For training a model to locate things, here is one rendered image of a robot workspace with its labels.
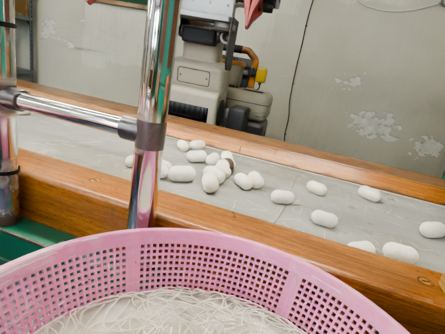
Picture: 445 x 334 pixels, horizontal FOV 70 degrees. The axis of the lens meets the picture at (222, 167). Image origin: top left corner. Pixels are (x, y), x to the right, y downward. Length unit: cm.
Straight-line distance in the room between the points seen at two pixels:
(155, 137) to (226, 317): 14
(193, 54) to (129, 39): 172
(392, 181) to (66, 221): 52
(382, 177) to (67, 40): 291
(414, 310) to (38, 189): 35
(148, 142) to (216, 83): 94
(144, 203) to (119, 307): 8
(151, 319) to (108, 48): 283
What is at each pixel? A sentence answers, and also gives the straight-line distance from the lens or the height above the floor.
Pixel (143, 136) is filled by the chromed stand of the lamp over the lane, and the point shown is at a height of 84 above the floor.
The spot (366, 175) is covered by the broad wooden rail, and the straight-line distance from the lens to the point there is 63.
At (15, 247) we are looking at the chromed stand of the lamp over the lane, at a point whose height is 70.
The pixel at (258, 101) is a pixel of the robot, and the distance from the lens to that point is 140.
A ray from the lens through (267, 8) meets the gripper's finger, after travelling 88.
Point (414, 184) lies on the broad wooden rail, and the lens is 65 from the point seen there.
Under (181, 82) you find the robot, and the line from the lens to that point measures 121.
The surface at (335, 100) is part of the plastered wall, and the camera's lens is 256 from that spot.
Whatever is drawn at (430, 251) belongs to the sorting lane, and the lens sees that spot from 45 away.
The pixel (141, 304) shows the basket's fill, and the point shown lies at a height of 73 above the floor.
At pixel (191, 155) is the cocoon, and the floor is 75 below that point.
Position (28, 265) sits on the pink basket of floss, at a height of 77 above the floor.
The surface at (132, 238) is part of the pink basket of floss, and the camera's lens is 25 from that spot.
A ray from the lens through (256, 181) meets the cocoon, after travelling 45.
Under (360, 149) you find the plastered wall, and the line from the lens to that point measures 264.
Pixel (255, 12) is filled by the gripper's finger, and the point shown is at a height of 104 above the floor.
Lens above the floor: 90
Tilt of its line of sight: 18 degrees down
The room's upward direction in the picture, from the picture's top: 10 degrees clockwise
